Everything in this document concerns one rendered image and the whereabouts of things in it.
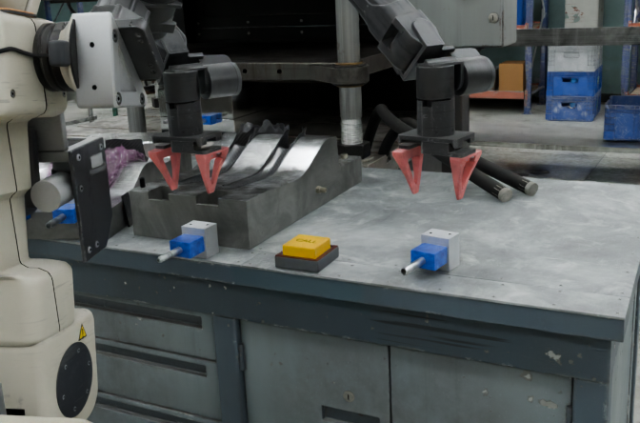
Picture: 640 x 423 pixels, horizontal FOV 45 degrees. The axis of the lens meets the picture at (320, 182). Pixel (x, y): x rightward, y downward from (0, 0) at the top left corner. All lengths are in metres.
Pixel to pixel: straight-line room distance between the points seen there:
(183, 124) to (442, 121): 0.42
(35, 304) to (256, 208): 0.47
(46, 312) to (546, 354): 0.71
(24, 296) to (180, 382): 0.58
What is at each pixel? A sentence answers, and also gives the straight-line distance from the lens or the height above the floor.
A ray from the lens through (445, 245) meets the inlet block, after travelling 1.22.
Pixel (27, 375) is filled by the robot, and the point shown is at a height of 0.77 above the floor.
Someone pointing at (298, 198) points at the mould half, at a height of 0.84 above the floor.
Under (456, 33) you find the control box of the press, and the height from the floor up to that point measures 1.11.
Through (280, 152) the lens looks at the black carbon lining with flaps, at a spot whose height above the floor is 0.91.
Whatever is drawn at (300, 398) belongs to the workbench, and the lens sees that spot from 1.43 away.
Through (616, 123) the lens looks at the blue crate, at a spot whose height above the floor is 0.36.
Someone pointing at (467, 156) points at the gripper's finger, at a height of 0.99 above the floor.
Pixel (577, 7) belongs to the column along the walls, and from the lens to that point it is 7.58.
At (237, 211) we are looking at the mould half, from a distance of 1.35.
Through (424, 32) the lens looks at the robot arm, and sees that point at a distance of 1.18.
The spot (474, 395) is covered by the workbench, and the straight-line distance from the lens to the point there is 1.28.
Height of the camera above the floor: 1.25
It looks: 14 degrees down
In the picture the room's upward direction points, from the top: 3 degrees counter-clockwise
